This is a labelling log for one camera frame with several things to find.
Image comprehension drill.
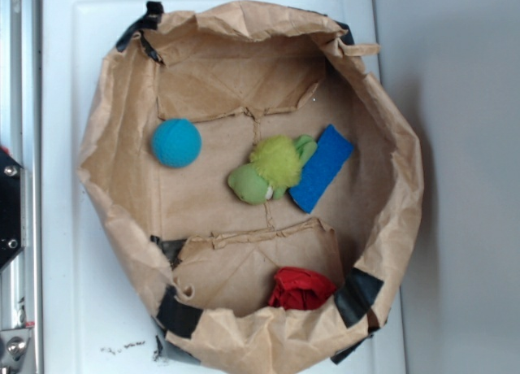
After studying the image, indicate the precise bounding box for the blue rectangular sponge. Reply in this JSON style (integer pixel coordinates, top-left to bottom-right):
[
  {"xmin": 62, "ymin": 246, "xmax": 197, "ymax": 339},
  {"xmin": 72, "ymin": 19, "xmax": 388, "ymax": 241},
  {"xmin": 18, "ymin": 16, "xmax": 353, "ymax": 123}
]
[{"xmin": 289, "ymin": 124, "xmax": 354, "ymax": 214}]

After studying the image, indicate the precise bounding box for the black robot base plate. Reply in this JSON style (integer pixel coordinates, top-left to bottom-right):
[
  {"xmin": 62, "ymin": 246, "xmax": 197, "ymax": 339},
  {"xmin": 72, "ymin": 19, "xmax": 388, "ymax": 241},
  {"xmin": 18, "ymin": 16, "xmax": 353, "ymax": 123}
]
[{"xmin": 0, "ymin": 146, "xmax": 24, "ymax": 271}]

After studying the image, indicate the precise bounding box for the green plush animal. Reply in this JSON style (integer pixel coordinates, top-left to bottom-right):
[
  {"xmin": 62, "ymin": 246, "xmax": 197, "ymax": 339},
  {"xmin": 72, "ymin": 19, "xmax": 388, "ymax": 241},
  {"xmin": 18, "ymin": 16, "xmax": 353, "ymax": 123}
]
[{"xmin": 227, "ymin": 134, "xmax": 318, "ymax": 205}]

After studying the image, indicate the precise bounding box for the red crumpled cloth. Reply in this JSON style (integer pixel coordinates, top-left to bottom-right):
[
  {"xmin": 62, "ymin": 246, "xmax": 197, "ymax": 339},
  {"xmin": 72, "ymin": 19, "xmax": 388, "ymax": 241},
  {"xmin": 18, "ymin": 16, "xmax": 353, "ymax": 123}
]
[{"xmin": 267, "ymin": 267, "xmax": 337, "ymax": 311}]

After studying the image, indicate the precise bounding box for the metal frame rail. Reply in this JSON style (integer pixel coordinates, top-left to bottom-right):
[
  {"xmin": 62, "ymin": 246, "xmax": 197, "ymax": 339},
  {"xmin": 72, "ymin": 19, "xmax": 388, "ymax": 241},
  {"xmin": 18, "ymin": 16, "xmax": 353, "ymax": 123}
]
[{"xmin": 1, "ymin": 0, "xmax": 44, "ymax": 373}]

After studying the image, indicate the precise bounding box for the blue foam ball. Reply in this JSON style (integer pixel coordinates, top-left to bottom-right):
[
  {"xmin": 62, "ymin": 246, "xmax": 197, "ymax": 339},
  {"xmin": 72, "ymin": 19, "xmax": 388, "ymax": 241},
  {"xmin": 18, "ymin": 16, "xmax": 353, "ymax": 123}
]
[{"xmin": 151, "ymin": 119, "xmax": 202, "ymax": 168}]

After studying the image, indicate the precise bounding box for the brown paper bag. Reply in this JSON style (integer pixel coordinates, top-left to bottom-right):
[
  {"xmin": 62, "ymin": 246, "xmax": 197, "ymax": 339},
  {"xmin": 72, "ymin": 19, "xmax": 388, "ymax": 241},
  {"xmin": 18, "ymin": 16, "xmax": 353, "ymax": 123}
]
[{"xmin": 78, "ymin": 1, "xmax": 424, "ymax": 373}]

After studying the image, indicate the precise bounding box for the white plastic tray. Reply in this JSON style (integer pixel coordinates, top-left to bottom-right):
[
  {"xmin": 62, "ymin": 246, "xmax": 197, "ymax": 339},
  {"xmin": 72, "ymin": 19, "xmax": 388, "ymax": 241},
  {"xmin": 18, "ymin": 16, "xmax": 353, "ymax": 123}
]
[{"xmin": 40, "ymin": 0, "xmax": 410, "ymax": 374}]

